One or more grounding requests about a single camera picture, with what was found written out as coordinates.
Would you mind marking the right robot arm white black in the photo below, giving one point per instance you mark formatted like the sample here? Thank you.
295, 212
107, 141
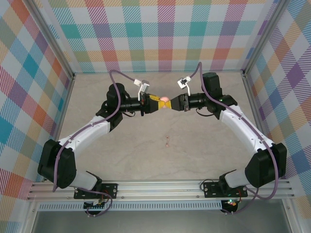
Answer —
243, 126

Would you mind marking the aluminium frame post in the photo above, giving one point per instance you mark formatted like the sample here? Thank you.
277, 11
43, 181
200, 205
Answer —
54, 38
262, 36

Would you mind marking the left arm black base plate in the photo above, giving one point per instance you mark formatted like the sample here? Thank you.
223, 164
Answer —
111, 190

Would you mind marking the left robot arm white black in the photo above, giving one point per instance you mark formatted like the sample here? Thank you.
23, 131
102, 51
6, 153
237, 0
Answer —
82, 132

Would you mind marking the long aluminium base rail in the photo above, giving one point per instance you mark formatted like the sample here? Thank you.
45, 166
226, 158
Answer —
158, 189

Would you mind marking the thin aluminium wall rail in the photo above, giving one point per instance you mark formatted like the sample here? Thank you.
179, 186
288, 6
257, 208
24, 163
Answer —
158, 72

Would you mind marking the grey metal panel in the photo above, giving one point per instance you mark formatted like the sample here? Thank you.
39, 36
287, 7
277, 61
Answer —
158, 223

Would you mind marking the small pink ball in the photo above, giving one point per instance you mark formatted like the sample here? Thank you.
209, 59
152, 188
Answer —
164, 99

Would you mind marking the aluminium side rail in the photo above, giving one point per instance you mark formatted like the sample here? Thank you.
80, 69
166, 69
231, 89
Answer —
62, 121
257, 121

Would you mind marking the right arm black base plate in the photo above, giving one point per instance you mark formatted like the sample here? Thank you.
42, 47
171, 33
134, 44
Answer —
211, 190

